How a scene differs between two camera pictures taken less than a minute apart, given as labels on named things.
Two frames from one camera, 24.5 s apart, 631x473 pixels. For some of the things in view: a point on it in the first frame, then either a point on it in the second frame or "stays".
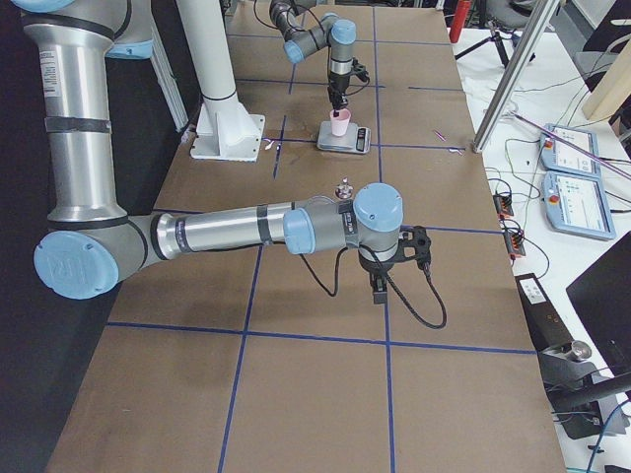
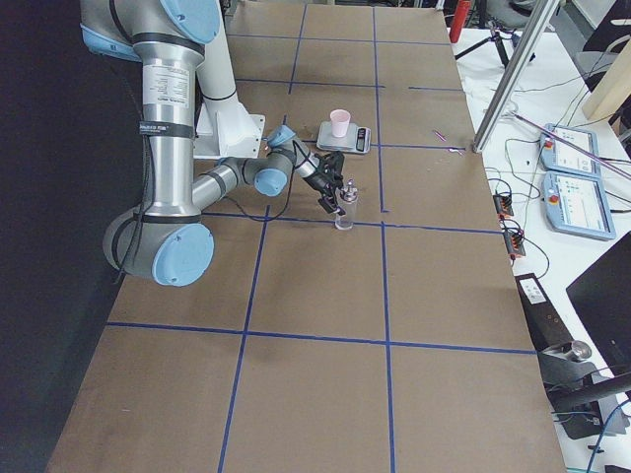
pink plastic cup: [340, 123] stays
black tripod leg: [494, 35] stays
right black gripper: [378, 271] to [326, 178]
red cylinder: [460, 15] stays
